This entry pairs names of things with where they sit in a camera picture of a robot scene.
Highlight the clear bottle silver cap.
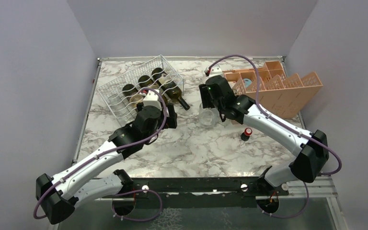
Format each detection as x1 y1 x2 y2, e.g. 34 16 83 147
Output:
198 103 219 128

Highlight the green wine bottle front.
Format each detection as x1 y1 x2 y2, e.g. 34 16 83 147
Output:
151 68 190 110

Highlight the white wire wine rack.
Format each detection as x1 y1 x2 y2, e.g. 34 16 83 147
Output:
98 55 190 127

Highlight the green bottle silver neck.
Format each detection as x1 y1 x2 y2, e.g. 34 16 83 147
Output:
138 75 168 103

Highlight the green bottle black neck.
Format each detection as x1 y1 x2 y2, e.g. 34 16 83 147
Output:
122 84 144 108

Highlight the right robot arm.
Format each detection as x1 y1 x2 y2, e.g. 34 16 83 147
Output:
199 75 329 195

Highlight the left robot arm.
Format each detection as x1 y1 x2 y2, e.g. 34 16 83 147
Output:
33 102 177 224

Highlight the red black bottle stopper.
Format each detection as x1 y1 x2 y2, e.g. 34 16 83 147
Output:
241 127 253 141

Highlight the peach plastic crate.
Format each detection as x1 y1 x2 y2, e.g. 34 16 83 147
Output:
223 61 323 119

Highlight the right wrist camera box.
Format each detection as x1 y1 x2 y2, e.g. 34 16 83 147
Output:
204 66 224 77

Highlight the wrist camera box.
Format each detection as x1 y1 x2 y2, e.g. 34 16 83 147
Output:
204 66 224 77
142 88 162 111

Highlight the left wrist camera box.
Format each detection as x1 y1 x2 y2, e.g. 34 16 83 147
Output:
142 88 162 111

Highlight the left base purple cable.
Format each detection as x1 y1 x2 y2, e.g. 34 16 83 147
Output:
111 190 164 223

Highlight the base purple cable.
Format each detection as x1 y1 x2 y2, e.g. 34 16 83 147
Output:
111 190 164 223
256 181 309 219

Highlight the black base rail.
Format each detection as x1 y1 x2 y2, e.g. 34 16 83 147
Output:
108 176 289 209

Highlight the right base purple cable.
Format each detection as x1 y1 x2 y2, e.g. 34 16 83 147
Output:
256 181 309 219

